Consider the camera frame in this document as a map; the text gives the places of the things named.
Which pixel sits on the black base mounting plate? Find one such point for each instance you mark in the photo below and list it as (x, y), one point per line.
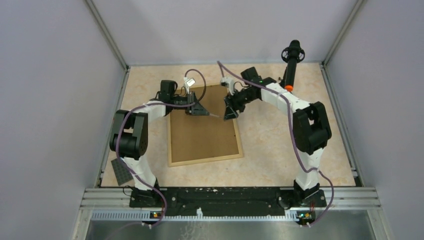
(225, 201)

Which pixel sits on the wooden picture frame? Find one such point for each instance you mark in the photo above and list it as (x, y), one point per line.
(203, 139)

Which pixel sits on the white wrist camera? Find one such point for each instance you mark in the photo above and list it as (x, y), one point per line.
(188, 82)
(229, 83)

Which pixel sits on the black mini tripod stand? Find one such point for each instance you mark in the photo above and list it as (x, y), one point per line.
(290, 56)

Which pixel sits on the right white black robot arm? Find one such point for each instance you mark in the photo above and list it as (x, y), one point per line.
(308, 123)

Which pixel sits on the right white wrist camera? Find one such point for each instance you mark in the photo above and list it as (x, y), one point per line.
(229, 83)

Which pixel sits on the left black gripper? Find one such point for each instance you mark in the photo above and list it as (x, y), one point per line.
(196, 109)

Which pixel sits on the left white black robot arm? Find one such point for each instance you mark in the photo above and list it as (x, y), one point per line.
(129, 138)

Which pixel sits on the aluminium front rail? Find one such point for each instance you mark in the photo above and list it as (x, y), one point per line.
(113, 204)

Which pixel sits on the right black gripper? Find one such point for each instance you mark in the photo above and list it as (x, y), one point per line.
(230, 113)

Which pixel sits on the black microphone orange tip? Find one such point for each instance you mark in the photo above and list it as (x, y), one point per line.
(296, 43)

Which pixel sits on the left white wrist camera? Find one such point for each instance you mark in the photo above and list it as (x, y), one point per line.
(188, 82)

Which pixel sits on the grey lego baseplate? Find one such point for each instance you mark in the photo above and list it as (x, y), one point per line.
(122, 174)

